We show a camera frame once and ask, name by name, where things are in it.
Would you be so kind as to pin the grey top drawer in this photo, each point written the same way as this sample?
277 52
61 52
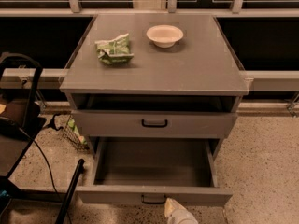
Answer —
174 116

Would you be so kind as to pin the grey drawer cabinet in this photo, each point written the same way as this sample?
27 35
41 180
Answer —
200 64

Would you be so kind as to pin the black floor pole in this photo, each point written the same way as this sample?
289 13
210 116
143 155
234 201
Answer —
69 194

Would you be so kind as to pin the metal floor bracket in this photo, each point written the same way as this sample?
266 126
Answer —
292 104

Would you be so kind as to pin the grey drawer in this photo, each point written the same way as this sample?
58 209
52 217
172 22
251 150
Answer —
174 116
148 171

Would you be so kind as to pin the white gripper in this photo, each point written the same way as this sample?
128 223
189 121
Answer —
183 216

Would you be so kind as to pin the wire basket with green item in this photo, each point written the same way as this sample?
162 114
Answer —
72 135

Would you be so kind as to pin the green crumpled snack bag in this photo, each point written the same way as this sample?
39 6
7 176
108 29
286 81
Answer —
114 51

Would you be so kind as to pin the white bowl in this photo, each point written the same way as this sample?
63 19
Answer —
164 36

